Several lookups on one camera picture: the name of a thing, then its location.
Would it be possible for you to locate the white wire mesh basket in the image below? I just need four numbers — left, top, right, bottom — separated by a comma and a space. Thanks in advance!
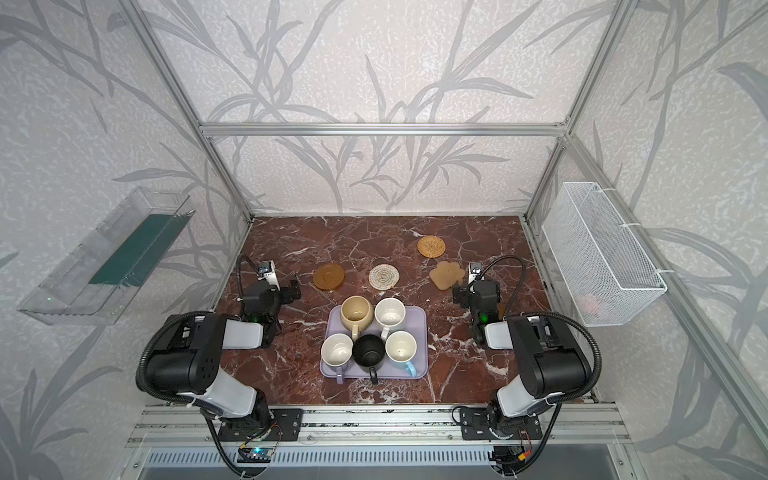
542, 182, 668, 327

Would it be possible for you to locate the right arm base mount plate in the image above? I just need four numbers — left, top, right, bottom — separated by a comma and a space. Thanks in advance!
451, 405, 543, 441

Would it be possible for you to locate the beige ceramic mug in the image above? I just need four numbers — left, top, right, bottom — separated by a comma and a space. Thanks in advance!
340, 296, 374, 341

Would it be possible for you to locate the brown rattan round coaster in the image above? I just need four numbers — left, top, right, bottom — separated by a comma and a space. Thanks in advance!
417, 235, 446, 259

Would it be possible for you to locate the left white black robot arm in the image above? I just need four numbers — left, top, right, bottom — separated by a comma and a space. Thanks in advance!
135, 279, 301, 436

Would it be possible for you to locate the clear plastic wall bin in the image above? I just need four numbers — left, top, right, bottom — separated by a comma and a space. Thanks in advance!
18, 187, 196, 326

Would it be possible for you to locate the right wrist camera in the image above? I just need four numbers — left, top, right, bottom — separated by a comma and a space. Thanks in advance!
467, 262, 483, 283

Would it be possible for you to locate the white speckled mug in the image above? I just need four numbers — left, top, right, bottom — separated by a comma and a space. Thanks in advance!
374, 298, 407, 341

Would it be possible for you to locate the amber glass round coaster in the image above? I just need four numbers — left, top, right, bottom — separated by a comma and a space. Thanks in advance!
313, 263, 345, 291

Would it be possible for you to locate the white woven round coaster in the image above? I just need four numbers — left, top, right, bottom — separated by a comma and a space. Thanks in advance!
369, 264, 400, 291

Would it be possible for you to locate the white mug lilac handle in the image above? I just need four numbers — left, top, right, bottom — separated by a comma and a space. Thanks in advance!
321, 333, 354, 385

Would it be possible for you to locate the aluminium front rail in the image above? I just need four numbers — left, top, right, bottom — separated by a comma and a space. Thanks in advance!
126, 403, 632, 448

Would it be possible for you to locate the cork flower coaster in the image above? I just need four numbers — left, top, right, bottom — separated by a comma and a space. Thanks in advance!
429, 261, 466, 291

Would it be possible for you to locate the pink object in basket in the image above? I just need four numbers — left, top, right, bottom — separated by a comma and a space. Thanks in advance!
577, 294, 604, 318

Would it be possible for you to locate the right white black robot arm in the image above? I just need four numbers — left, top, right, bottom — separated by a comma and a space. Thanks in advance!
452, 279, 602, 440

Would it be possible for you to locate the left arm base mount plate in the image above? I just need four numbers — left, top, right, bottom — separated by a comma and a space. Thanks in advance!
217, 408, 304, 442

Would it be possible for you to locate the small green-lit circuit board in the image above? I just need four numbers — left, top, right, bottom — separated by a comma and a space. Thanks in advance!
237, 446, 274, 464

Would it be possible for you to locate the lilac plastic tray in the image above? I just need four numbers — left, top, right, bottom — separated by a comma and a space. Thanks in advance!
319, 306, 429, 383

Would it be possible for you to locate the black mug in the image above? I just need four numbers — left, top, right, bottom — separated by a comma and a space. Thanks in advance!
352, 334, 386, 385

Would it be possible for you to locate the white mug blue handle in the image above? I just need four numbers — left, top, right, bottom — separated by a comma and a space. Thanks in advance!
385, 331, 418, 378

